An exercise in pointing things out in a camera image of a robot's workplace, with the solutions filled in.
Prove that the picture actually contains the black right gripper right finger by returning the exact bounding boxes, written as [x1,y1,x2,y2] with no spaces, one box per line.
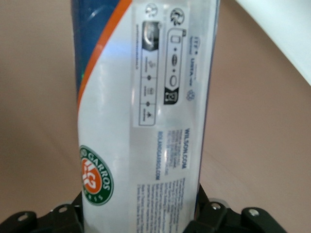
[191,181,311,233]

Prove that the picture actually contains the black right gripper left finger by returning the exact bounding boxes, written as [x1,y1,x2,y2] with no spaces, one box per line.
[0,193,85,233]

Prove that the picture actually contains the white blue tennis ball can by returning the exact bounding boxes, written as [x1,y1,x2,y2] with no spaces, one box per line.
[69,0,221,233]

